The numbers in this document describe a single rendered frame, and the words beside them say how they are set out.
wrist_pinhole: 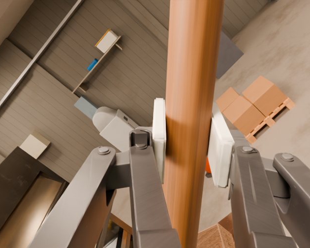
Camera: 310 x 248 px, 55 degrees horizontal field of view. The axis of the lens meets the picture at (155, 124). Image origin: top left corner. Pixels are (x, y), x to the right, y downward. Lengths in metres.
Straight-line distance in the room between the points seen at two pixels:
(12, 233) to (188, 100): 1.61
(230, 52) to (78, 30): 3.83
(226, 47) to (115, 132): 3.45
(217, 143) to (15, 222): 1.67
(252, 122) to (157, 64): 4.59
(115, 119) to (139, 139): 7.54
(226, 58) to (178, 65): 6.39
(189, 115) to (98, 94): 8.13
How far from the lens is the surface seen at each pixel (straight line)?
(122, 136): 7.84
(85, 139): 8.82
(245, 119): 3.85
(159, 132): 0.16
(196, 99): 0.18
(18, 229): 1.77
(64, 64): 8.32
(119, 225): 2.26
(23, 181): 1.97
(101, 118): 7.78
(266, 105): 3.89
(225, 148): 0.16
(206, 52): 0.17
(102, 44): 7.53
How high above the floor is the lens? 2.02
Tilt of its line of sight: 15 degrees down
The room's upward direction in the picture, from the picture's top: 50 degrees counter-clockwise
